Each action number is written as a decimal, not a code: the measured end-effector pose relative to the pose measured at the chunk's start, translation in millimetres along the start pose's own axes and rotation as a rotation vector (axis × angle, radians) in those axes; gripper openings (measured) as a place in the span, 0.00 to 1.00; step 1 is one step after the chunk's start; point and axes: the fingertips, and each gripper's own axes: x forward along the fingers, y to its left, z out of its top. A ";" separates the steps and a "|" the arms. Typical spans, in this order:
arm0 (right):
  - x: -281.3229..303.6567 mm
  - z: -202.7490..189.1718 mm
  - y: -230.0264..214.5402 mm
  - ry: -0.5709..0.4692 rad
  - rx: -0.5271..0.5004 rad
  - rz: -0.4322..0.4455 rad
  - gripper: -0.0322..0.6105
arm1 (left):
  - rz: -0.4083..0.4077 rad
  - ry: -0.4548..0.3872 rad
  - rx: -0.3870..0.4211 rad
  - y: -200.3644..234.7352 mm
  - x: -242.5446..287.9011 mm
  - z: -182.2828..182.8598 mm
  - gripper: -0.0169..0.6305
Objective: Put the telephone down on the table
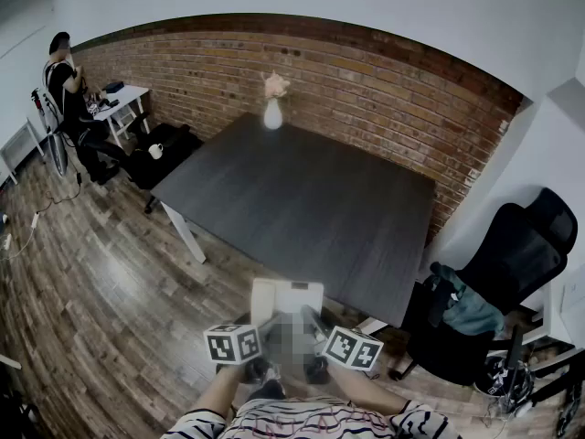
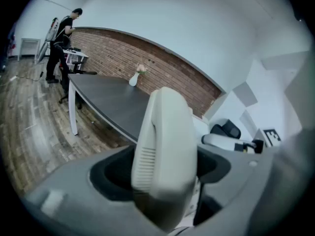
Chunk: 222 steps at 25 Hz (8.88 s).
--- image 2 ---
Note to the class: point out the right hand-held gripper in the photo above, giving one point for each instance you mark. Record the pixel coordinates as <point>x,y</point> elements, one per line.
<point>270,138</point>

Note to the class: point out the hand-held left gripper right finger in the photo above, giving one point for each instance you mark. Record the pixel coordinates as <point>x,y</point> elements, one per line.
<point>246,185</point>

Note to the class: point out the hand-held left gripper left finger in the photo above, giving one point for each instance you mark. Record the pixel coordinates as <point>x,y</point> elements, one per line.
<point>73,200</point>

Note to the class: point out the black mesh office chair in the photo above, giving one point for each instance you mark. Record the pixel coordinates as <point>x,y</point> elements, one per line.
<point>229,129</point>

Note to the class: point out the white table leg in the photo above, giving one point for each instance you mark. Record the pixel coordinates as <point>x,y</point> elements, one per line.
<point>73,112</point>

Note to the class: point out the white vase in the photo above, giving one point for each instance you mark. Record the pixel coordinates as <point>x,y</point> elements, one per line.
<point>133,80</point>

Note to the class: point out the pink flower bouquet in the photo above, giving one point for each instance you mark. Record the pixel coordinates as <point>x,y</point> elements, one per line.
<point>141,68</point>

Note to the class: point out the white power strip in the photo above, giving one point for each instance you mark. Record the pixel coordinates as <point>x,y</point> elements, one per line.
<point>13,78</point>

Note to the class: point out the white desk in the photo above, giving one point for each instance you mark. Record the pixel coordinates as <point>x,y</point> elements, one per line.
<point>75,54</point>

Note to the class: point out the small white side table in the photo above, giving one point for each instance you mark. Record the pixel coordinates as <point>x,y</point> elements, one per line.
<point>29,45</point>

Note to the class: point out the grey wall panel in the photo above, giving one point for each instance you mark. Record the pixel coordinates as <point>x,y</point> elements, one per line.
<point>244,95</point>
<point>249,123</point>

